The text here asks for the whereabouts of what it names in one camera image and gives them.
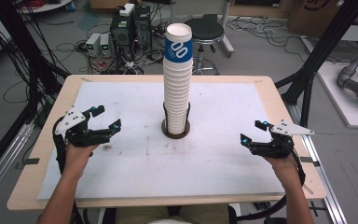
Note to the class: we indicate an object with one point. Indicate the black cup holder stand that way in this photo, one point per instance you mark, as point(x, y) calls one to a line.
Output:
point(176, 134)

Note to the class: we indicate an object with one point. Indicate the wooden table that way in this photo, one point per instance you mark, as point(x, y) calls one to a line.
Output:
point(40, 174)

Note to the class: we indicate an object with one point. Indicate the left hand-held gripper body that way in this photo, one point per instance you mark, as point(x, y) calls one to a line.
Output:
point(80, 137)

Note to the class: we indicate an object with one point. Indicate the black computer tower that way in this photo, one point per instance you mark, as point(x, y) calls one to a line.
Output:
point(121, 37)
point(143, 28)

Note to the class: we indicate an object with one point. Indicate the person's olive trousers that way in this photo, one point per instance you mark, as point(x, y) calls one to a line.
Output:
point(136, 214)

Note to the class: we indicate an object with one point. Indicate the thin wooden stick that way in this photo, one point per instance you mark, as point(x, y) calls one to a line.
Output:
point(308, 189)

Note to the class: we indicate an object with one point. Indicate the white box on computer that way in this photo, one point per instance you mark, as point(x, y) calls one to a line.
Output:
point(126, 10)

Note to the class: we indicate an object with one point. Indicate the stack of white paper cups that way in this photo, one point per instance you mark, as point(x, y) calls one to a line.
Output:
point(177, 81)

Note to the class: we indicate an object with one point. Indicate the black metal frame post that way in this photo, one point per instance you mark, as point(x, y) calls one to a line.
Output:
point(320, 53)

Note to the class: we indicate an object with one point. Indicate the black tape strip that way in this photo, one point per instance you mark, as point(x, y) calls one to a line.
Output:
point(31, 161)
point(310, 160)

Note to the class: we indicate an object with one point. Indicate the grey power supply box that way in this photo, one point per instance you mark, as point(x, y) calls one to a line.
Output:
point(92, 43)
point(105, 44)

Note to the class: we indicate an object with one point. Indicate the white floor platform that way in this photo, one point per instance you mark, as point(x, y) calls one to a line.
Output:
point(338, 102)

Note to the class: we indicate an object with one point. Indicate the cardboard box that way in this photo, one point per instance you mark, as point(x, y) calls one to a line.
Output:
point(313, 15)

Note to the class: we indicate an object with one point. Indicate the white table mat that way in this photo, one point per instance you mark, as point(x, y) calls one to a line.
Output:
point(155, 168)

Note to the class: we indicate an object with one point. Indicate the black round stool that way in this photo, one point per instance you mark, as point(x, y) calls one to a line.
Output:
point(204, 29)

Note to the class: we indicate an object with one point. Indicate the person's right hand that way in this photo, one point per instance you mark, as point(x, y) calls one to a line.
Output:
point(281, 166)

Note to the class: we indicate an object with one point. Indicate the person's left hand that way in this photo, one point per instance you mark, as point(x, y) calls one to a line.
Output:
point(78, 157)

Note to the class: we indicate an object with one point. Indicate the aluminium floor rail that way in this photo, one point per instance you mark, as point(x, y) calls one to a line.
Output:
point(6, 161)
point(326, 174)

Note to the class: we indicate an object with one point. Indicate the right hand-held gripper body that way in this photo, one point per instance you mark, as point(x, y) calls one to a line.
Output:
point(275, 146)

